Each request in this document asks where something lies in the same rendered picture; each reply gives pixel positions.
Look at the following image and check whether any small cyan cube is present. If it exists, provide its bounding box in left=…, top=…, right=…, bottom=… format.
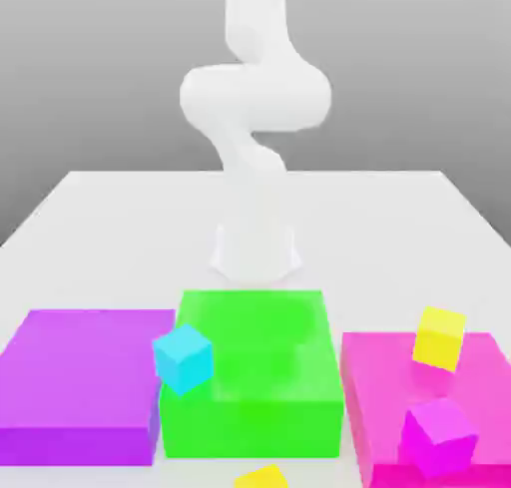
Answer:
left=152, top=322, right=215, bottom=397

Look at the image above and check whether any small yellow cube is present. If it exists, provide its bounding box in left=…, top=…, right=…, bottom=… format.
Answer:
left=411, top=305, right=468, bottom=373
left=233, top=463, right=289, bottom=488

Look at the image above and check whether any small magenta cube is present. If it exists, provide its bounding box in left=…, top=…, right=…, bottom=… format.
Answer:
left=396, top=397, right=479, bottom=480

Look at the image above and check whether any large green box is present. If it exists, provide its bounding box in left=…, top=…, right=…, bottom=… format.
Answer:
left=159, top=289, right=346, bottom=459

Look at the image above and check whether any large pink box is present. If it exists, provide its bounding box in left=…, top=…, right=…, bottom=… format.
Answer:
left=340, top=330, right=511, bottom=488

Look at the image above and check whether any large purple box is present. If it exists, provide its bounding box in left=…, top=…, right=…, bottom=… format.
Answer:
left=0, top=308, right=177, bottom=468

